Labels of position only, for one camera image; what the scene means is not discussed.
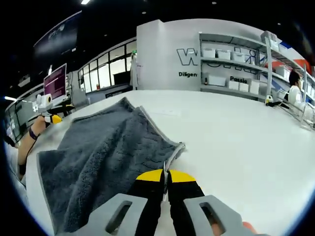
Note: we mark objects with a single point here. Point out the grey towel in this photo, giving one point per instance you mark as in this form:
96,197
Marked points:
98,152

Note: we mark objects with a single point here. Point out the person's left hand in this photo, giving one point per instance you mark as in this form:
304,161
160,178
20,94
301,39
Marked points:
39,125

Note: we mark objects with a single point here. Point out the person's right hand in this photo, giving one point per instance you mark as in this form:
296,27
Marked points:
249,227

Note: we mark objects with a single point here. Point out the computer monitor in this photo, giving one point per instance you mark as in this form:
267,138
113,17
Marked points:
55,83

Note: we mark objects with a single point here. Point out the purple wristband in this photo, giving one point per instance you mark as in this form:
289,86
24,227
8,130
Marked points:
33,134

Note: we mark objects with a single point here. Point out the dark hanging display screen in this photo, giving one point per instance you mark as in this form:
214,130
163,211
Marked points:
59,37

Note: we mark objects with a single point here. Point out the white hanging coat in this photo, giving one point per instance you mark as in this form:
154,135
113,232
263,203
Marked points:
134,73

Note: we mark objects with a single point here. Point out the yellow white device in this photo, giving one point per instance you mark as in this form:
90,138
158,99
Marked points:
268,99

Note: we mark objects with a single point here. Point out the grey metal shelf rack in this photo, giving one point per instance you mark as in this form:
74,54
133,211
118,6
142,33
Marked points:
231,60

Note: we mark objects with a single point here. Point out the set of white storage boxes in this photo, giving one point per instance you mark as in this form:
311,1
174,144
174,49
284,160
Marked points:
209,52

